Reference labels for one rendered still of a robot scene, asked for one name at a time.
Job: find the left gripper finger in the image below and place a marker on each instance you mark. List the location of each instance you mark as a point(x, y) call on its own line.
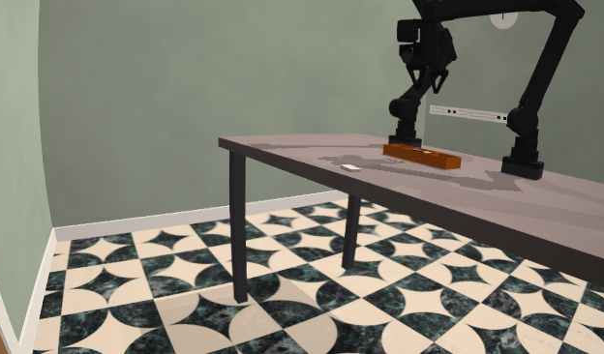
point(421, 69)
point(433, 75)

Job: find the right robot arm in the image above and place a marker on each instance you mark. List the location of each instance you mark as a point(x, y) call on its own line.
point(408, 109)

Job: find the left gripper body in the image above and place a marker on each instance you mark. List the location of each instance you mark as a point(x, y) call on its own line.
point(429, 50)

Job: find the orange rack of bins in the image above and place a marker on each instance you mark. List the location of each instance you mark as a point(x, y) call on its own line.
point(436, 159)

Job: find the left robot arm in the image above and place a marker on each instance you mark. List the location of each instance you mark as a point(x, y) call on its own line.
point(524, 119)

